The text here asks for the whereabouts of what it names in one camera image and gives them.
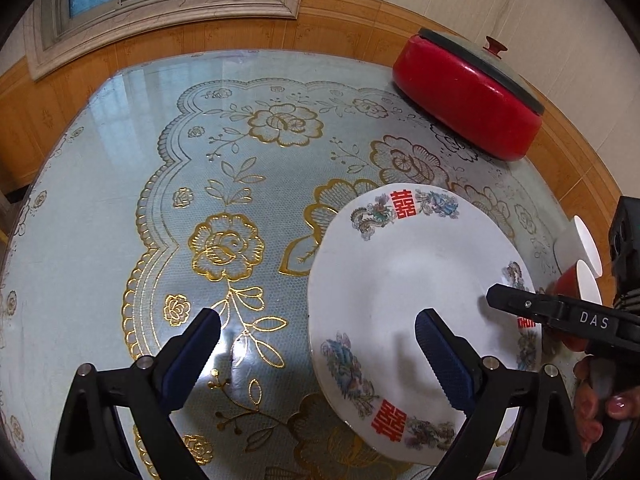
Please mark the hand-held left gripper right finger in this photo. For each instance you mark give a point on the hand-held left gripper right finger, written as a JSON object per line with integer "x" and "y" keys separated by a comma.
{"x": 445, "y": 355}

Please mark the grey pot lid red knob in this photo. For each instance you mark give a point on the grey pot lid red knob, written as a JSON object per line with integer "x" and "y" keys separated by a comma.
{"x": 475, "y": 57}

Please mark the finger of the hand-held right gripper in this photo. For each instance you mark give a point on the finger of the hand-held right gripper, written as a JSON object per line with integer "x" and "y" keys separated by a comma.
{"x": 530, "y": 305}

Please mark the person's right hand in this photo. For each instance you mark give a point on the person's right hand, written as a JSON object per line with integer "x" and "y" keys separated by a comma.
{"x": 617, "y": 405}

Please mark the red electric pot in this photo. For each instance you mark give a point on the red electric pot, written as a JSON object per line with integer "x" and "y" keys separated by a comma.
{"x": 460, "y": 90}

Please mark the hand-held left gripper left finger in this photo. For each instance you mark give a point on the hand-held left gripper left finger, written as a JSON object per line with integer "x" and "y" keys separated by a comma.
{"x": 192, "y": 360}

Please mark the white plate with red print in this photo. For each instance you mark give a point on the white plate with red print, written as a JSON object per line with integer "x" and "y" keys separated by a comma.
{"x": 400, "y": 280}

